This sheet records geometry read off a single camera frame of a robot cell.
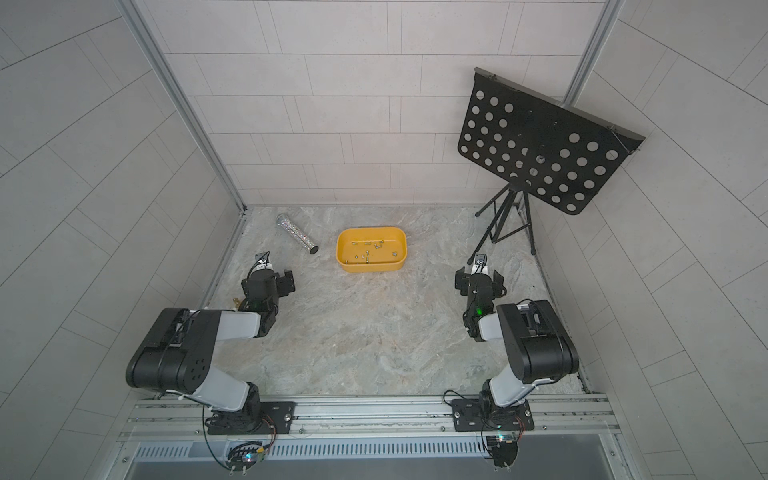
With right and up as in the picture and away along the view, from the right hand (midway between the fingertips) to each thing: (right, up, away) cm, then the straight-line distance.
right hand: (478, 265), depth 94 cm
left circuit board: (-60, -39, -29) cm, 78 cm away
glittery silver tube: (-68, +14, +14) cm, 71 cm away
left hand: (-65, -1, 0) cm, 65 cm away
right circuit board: (-1, -40, -25) cm, 47 cm away
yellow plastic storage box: (-35, +4, +10) cm, 37 cm away
